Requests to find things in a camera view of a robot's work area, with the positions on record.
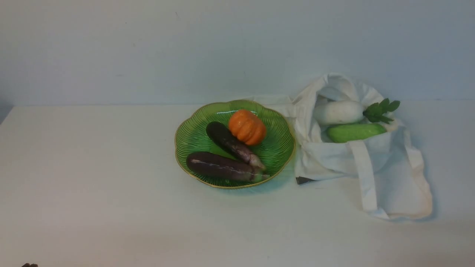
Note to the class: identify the green cucumber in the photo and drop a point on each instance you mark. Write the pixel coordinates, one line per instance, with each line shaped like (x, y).
(354, 132)

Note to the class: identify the white cloth tote bag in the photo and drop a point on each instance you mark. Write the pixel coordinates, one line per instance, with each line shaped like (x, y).
(390, 170)

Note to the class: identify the orange pumpkin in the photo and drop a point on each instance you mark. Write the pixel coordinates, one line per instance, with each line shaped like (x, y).
(247, 127)

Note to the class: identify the upper dark purple eggplant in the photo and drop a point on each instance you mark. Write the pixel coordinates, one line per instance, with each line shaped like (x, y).
(223, 137)

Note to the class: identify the dark purple eggplant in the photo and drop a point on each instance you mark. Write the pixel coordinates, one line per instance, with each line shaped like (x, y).
(223, 137)
(217, 166)

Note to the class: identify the lower dark purple eggplant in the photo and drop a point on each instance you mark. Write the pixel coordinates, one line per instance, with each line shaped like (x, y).
(217, 166)

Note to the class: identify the green ribbed glass plate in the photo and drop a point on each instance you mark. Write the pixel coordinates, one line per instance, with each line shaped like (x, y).
(276, 150)

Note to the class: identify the white radish with leaves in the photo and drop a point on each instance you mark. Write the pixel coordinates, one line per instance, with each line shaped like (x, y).
(350, 112)

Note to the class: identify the dark object at bottom edge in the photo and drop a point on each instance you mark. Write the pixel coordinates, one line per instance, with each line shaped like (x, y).
(29, 265)

